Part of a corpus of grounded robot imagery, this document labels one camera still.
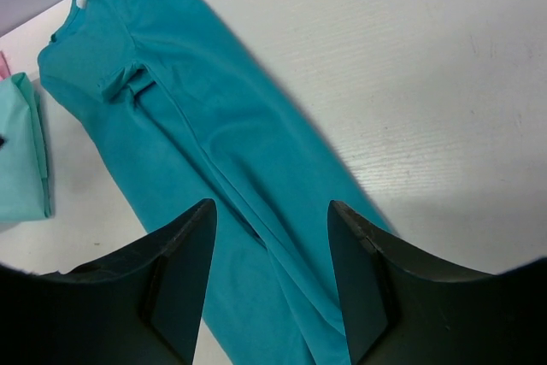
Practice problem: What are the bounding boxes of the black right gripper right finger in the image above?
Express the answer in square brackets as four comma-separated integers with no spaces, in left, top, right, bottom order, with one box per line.
[327,201,546,364]

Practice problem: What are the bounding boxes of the teal t-shirt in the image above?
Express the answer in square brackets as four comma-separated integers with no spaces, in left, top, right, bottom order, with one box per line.
[38,0,385,364]

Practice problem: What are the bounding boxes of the folded pink t-shirt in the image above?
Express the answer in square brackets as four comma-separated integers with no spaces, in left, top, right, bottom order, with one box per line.
[0,51,11,80]

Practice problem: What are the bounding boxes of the folded mint t-shirt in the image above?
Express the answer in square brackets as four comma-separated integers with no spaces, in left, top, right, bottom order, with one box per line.
[1,73,51,223]

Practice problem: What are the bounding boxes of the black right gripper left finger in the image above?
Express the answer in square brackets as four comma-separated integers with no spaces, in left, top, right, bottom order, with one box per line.
[1,199,217,364]

